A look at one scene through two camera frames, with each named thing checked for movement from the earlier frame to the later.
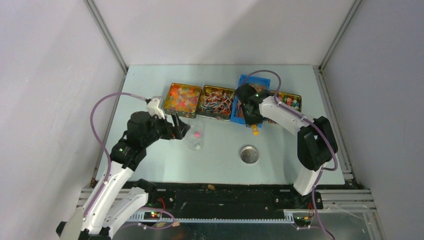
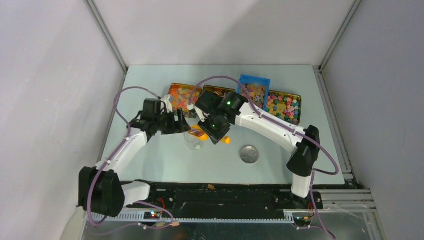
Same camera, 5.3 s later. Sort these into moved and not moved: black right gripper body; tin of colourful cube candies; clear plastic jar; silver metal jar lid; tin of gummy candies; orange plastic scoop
Moved: black right gripper body; orange plastic scoop
Not moved: clear plastic jar; tin of gummy candies; silver metal jar lid; tin of colourful cube candies
